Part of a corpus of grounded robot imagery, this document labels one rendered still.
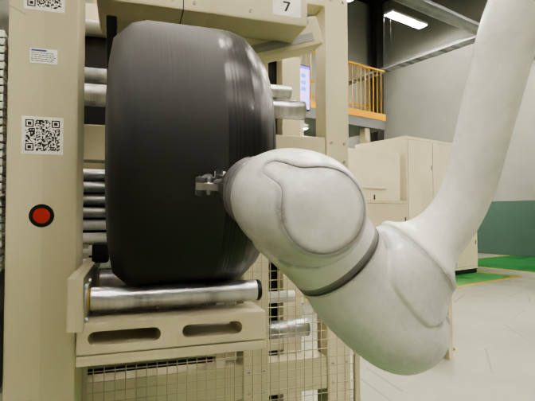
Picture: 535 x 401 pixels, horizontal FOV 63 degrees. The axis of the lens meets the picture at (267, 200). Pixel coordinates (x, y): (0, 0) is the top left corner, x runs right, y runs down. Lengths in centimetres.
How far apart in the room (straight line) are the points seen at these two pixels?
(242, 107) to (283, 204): 48
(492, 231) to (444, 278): 1265
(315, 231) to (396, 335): 16
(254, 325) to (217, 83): 48
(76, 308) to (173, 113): 39
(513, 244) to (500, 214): 83
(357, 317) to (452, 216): 15
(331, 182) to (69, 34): 79
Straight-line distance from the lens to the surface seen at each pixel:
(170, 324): 89
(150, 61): 83
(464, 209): 50
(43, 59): 103
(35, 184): 98
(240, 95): 81
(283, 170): 36
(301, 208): 34
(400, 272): 44
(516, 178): 1285
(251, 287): 93
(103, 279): 118
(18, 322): 101
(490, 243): 1316
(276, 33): 148
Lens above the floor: 106
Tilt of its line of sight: 2 degrees up
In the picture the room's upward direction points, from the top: straight up
